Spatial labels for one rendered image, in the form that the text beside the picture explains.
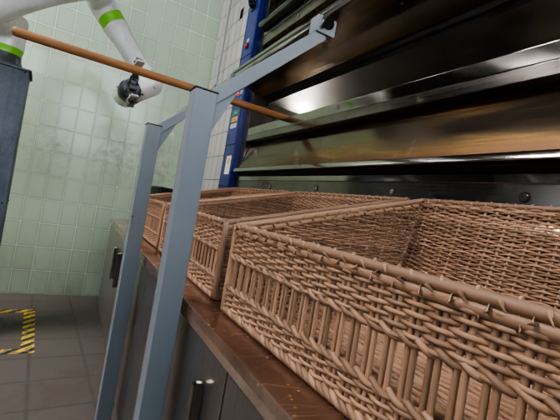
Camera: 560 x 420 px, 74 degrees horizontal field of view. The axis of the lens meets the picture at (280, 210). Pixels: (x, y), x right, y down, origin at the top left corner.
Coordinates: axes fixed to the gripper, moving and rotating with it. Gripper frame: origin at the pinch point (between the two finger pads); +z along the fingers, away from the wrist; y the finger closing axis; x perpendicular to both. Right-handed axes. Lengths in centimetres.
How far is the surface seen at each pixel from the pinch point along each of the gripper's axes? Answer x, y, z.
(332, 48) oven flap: -56, -20, 47
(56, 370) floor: 9, 119, -9
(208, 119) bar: -2, 28, 93
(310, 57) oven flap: -55, -20, 34
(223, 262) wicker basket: -10, 53, 92
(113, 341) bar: -1, 86, 46
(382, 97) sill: -59, 2, 73
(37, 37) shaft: 32.7, 0.0, 9.5
